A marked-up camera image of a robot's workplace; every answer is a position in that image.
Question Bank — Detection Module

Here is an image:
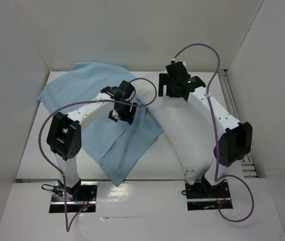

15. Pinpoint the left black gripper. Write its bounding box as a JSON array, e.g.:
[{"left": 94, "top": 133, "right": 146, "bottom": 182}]
[{"left": 107, "top": 99, "right": 136, "bottom": 125}]

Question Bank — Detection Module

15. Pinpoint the light blue pillowcase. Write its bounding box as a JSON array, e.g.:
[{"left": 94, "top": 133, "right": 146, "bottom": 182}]
[{"left": 37, "top": 62, "right": 163, "bottom": 186}]

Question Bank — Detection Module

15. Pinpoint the white pillow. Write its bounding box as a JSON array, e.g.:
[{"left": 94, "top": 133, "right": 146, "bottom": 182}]
[{"left": 133, "top": 72, "right": 217, "bottom": 185}]

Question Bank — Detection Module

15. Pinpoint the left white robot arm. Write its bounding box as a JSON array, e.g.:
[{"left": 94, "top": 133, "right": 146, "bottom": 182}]
[{"left": 46, "top": 81, "right": 137, "bottom": 200}]

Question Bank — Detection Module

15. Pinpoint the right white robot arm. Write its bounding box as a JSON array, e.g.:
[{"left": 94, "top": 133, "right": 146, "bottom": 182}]
[{"left": 158, "top": 59, "right": 253, "bottom": 197}]

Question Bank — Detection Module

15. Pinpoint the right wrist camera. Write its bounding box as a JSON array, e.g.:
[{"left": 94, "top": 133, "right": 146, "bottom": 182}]
[{"left": 170, "top": 58, "right": 186, "bottom": 67}]

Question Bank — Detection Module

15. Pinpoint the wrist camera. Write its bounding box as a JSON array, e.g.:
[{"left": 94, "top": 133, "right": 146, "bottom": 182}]
[
  {"left": 170, "top": 58, "right": 186, "bottom": 67},
  {"left": 119, "top": 80, "right": 136, "bottom": 101}
]

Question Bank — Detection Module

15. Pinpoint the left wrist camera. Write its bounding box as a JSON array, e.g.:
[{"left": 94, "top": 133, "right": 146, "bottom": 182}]
[{"left": 119, "top": 80, "right": 136, "bottom": 101}]

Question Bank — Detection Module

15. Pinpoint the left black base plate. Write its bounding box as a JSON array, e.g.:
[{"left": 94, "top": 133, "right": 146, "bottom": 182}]
[{"left": 42, "top": 182, "right": 98, "bottom": 213}]

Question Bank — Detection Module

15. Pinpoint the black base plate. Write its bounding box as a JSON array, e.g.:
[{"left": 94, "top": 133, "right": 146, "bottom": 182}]
[
  {"left": 42, "top": 182, "right": 98, "bottom": 213},
  {"left": 181, "top": 181, "right": 233, "bottom": 211}
]

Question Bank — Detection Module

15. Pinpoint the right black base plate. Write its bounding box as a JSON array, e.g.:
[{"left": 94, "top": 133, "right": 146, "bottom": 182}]
[{"left": 181, "top": 181, "right": 233, "bottom": 211}]

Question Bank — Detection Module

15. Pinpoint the aluminium rail frame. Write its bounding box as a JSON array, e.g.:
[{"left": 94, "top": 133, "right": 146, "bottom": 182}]
[{"left": 218, "top": 70, "right": 258, "bottom": 178}]

